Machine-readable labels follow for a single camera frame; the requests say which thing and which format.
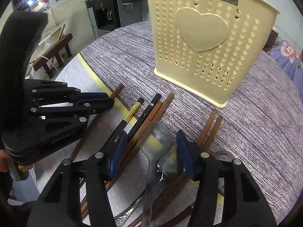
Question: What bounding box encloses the brown wooden chopstick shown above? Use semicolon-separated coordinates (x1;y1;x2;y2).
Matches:
162;115;223;227
80;93;175;220
69;83;125;162
127;108;218;227
105;101;166;191

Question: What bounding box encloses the left hand orange glove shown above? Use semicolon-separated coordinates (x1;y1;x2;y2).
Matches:
0;149;34;172

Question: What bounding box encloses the dark wooden stool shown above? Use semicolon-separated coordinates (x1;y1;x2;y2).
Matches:
32;33;73;79

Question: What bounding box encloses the black chopstick silver band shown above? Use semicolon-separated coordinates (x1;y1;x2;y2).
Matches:
127;93;161;143

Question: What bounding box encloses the stainless steel spoon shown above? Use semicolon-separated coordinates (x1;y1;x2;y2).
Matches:
114;143;180;226
139;120;171;226

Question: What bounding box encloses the purple striped tablecloth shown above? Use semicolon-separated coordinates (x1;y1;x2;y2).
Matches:
35;21;303;225

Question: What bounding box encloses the water dispenser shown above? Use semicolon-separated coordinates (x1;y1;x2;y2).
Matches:
86;0;144;38

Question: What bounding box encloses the cream plastic utensil holder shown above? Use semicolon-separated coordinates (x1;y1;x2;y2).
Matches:
147;0;279;108

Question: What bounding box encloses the purple floral cloth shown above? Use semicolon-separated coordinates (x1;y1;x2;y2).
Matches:
269;41;302;98

